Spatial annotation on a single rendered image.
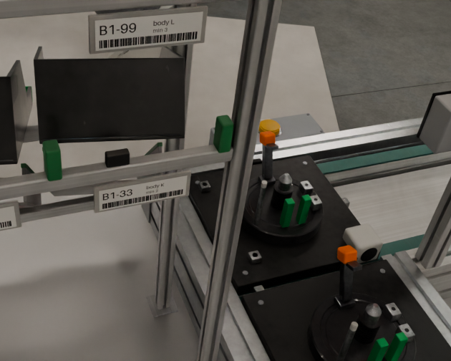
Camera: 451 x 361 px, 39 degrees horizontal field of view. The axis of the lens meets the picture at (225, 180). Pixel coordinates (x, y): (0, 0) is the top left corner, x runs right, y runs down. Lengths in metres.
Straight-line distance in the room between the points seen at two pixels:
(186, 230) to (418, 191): 0.47
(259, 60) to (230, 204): 0.16
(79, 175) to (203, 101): 0.91
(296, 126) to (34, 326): 0.59
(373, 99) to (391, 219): 2.08
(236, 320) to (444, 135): 0.37
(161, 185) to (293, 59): 1.10
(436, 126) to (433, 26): 3.19
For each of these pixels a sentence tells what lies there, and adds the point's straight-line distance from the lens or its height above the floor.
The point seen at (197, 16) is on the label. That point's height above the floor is 1.45.
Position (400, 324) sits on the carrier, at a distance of 0.91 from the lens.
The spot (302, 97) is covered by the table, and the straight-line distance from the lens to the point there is 1.51.
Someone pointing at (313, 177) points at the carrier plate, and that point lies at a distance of 1.11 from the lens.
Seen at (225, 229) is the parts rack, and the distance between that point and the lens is 0.65.
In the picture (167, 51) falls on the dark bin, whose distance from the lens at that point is 0.67.
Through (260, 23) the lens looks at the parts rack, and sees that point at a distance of 0.51.
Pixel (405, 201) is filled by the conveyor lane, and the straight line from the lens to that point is 1.21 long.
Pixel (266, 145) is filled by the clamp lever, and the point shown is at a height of 1.06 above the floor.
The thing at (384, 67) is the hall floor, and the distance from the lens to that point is 3.50.
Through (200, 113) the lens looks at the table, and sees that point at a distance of 1.40.
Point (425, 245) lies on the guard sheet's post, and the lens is 1.02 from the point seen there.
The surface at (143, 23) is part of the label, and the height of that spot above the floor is 1.45.
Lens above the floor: 1.67
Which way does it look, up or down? 41 degrees down
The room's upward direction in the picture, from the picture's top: 9 degrees clockwise
